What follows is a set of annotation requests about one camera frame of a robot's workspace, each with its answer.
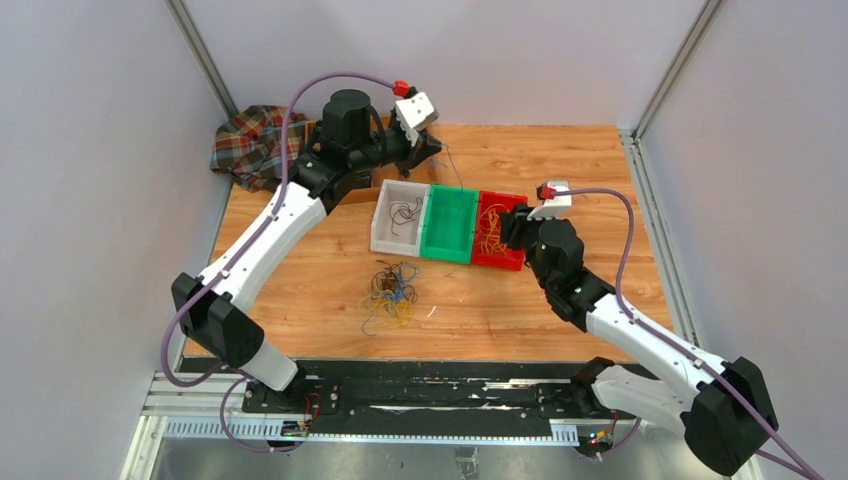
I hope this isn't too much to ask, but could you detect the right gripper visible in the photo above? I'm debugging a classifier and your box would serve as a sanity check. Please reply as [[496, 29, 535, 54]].
[[500, 203, 558, 289]]

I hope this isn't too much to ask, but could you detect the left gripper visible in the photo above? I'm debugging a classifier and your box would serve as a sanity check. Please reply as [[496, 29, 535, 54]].
[[351, 119, 444, 180]]

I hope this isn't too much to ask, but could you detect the yellow cable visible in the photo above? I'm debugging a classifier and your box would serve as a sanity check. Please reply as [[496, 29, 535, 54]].
[[357, 281, 415, 331], [478, 205, 511, 258], [480, 211, 525, 260]]

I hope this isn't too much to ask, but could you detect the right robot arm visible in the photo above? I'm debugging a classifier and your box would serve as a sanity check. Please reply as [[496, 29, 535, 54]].
[[499, 203, 778, 476]]

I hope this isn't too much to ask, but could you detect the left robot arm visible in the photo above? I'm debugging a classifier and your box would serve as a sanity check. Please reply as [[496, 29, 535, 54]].
[[171, 87, 442, 413]]

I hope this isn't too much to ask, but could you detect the red plastic bin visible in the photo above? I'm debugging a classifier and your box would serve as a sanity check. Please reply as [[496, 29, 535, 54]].
[[471, 190, 527, 271]]

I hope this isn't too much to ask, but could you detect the white plastic bin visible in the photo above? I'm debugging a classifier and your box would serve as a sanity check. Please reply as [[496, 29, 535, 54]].
[[370, 180, 431, 257]]

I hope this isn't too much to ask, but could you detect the green plastic bin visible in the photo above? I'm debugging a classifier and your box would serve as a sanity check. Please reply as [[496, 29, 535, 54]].
[[420, 185, 479, 264]]

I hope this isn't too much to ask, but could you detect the plaid cloth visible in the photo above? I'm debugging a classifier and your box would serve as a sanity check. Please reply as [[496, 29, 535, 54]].
[[209, 105, 306, 192]]

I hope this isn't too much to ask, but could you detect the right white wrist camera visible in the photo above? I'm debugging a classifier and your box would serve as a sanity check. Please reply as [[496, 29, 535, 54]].
[[528, 180, 572, 220]]

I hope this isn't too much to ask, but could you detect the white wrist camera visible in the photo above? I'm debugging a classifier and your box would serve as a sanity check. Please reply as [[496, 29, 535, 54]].
[[395, 92, 439, 147], [528, 180, 572, 220]]

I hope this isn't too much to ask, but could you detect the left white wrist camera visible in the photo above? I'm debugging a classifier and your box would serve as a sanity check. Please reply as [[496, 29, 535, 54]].
[[395, 92, 439, 147]]

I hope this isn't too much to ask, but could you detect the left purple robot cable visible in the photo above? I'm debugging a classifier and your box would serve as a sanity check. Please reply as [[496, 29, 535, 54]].
[[160, 70, 412, 456]]

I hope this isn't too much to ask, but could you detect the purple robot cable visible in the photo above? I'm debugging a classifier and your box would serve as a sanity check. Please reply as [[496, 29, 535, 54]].
[[160, 70, 412, 456], [536, 187, 826, 480]]

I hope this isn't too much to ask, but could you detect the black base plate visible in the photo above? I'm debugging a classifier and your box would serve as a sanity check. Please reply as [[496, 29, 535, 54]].
[[242, 359, 630, 439]]

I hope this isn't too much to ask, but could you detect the aluminium frame rail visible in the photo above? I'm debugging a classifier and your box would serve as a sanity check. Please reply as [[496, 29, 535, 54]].
[[119, 370, 763, 480]]

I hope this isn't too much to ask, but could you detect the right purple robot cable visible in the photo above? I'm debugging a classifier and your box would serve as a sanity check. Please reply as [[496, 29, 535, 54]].
[[536, 187, 826, 480]]

